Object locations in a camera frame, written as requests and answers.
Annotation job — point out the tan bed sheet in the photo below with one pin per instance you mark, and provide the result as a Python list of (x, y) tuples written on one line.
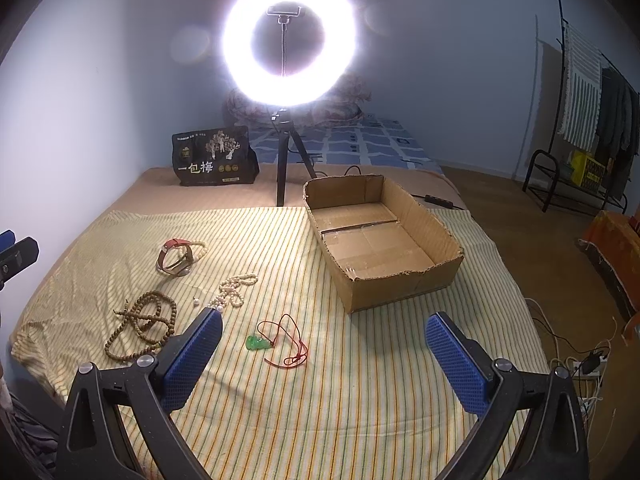
[(158, 190)]

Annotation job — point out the yellow striped cloth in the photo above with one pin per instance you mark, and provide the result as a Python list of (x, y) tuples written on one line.
[(297, 388)]

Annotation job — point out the black printed package bag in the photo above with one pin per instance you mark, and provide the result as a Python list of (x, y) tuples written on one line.
[(219, 156)]

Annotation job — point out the white striped hanging towel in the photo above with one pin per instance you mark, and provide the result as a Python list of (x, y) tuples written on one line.
[(582, 85)]

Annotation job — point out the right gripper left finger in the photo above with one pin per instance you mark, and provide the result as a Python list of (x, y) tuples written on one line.
[(94, 442)]

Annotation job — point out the dark hanging garment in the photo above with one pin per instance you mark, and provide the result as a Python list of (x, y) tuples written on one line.
[(617, 130)]

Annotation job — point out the folded floral quilt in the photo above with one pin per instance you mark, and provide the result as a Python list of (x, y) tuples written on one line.
[(338, 107)]

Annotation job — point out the blue checkered bed sheet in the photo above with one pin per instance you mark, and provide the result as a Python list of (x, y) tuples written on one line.
[(370, 142)]

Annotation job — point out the black tripod stand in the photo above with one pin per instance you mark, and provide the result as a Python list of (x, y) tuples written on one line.
[(290, 142)]

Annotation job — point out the yellow box on rack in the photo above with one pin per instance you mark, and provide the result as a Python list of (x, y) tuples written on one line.
[(587, 172)]

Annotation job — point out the white power strip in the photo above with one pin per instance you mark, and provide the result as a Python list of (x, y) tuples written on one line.
[(590, 366)]

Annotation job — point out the black clothes rack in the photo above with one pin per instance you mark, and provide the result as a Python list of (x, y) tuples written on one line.
[(548, 170)]

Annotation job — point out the phone holder in ring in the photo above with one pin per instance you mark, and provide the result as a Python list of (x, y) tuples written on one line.
[(284, 16)]

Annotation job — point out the red strap wristwatch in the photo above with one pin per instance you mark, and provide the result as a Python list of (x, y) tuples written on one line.
[(176, 258)]

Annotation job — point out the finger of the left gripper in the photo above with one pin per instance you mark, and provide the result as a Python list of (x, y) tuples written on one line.
[(7, 239), (17, 258)]

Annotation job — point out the white ring light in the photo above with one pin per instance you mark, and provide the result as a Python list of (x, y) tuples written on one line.
[(320, 47)]

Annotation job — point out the brown cardboard box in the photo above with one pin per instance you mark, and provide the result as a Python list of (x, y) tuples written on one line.
[(380, 244)]

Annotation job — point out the orange covered furniture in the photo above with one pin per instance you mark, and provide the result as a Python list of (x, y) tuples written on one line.
[(611, 242)]

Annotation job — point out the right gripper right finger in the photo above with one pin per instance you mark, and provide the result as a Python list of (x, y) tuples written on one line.
[(553, 442)]

